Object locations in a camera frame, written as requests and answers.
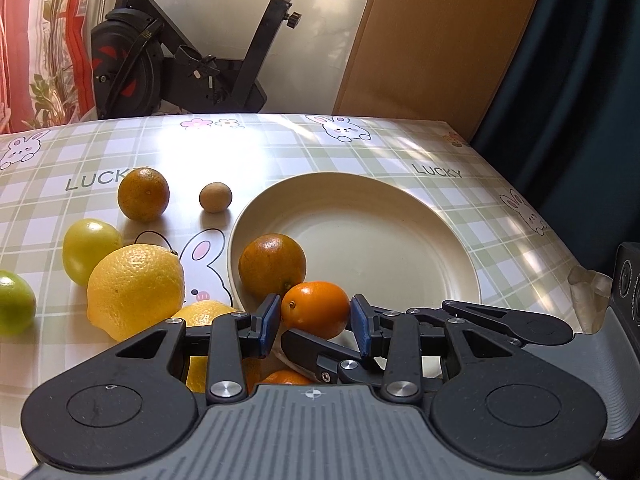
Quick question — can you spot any black exercise bike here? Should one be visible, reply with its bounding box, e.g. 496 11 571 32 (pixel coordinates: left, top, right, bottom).
90 0 361 114

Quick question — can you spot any green-tinged orange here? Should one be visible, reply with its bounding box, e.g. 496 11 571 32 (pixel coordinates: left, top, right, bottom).
117 167 171 223

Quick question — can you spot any dark teal curtain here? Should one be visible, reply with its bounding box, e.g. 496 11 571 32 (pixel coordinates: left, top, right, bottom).
472 0 640 281

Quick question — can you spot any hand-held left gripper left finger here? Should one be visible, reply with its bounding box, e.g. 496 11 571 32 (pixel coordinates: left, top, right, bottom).
115 294 281 405

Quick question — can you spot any large dark orange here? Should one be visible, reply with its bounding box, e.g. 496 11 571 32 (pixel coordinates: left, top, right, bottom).
238 233 307 302

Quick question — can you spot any brown cardboard panel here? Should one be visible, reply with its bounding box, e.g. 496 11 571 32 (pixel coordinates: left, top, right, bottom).
332 0 551 142

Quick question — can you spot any small brown round fruit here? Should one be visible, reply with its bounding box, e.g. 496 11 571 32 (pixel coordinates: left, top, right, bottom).
199 182 233 214

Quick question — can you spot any large yellow lemon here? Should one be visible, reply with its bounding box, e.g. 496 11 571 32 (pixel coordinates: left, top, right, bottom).
87 243 186 342

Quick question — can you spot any cream round plate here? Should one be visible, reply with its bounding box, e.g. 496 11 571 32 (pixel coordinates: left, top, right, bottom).
227 171 482 386

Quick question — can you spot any checked bunny print tablecloth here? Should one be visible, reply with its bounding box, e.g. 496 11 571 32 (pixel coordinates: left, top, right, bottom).
0 112 601 480

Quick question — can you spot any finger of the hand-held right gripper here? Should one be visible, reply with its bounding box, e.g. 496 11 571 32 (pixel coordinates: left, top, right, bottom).
407 300 531 348
281 329 388 387

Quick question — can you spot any person's right hand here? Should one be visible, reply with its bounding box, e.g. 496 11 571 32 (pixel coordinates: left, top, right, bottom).
569 265 613 334

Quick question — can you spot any small orange tangerine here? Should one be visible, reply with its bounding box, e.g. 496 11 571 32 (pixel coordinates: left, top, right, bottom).
280 281 351 341

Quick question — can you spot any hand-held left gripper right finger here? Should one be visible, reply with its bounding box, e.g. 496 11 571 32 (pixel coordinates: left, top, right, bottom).
351 296 523 404

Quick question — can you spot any green lime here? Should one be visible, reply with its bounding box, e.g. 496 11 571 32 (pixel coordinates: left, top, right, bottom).
0 270 38 337

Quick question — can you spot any yellow-green round fruit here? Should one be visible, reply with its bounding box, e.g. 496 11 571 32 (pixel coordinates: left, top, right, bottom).
62 218 124 287

